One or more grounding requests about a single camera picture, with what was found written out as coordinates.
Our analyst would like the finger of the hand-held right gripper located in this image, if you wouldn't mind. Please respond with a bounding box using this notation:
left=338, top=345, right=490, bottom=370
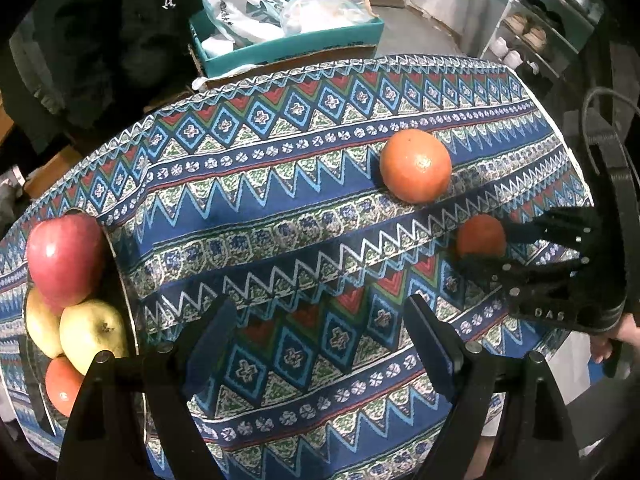
left=502, top=205, right=596, bottom=250
left=457, top=252, right=591, bottom=307

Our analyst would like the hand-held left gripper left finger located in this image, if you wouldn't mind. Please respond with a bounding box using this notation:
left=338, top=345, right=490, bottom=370
left=55, top=296, right=239, bottom=480

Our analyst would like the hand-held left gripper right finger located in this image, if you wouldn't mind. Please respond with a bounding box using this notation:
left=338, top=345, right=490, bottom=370
left=402, top=294, right=593, bottom=480

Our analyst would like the small orange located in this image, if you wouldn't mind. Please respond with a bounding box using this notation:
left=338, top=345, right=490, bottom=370
left=456, top=214, right=508, bottom=258

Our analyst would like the clear glass plate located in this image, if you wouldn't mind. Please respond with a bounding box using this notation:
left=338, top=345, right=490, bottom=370
left=20, top=207, right=151, bottom=441

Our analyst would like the yellow-green apple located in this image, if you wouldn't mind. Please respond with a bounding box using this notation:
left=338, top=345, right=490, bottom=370
left=59, top=299, right=130, bottom=376

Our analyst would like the red apple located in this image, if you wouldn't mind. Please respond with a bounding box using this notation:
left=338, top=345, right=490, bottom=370
left=26, top=214, right=107, bottom=308

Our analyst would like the person's right hand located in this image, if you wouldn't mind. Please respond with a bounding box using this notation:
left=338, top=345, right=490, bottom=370
left=587, top=312, right=640, bottom=366

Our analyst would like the large orange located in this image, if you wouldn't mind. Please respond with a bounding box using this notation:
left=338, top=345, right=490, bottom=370
left=379, top=128, right=453, bottom=205

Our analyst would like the blue patterned tablecloth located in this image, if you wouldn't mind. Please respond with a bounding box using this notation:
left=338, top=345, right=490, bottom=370
left=0, top=54, right=596, bottom=480

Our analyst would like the grey shoe rack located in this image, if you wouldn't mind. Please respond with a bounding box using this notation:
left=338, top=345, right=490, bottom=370
left=480, top=0, right=616, bottom=81

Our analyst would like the teal box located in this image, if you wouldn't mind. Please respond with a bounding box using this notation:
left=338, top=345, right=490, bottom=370
left=189, top=0, right=385, bottom=77

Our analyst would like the clear plastic bag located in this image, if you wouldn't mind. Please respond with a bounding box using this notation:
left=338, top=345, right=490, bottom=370
left=280, top=0, right=378, bottom=36

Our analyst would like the black jacket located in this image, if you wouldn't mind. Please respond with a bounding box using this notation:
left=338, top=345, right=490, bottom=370
left=0, top=0, right=201, bottom=156

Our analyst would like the white printed bag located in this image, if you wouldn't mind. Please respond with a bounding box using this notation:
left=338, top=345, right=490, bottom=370
left=152, top=0, right=286, bottom=46

